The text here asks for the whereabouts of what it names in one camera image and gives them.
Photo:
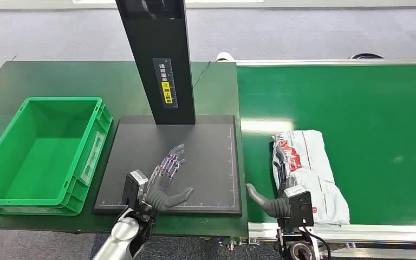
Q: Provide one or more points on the silver conveyor frame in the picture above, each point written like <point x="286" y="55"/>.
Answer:
<point x="373" y="233"/>

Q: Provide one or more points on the black scanner column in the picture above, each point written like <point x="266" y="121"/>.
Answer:
<point x="147" y="36"/>

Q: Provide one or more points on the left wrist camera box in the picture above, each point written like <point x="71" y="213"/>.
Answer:
<point x="133" y="184"/>

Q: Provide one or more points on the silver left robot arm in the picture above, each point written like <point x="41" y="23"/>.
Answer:
<point x="122" y="233"/>

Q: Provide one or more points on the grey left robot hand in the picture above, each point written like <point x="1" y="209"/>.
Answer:
<point x="161" y="195"/>

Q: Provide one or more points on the green conveyor belt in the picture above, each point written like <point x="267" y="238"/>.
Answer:
<point x="373" y="107"/>

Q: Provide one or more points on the grey poly mailer with QR codes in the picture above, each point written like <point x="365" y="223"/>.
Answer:
<point x="315" y="158"/>

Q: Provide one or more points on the green plastic crate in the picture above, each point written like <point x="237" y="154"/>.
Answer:
<point x="32" y="161"/>

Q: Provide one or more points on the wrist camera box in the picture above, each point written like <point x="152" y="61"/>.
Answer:
<point x="301" y="206"/>
<point x="133" y="184"/>

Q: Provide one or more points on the black round floor object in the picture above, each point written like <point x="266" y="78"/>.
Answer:
<point x="366" y="56"/>

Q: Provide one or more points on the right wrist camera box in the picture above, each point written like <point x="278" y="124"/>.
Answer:
<point x="301" y="206"/>

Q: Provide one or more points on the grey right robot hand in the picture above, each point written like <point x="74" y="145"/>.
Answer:
<point x="274" y="207"/>

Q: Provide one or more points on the black scanner base plate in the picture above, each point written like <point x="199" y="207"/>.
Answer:
<point x="201" y="172"/>

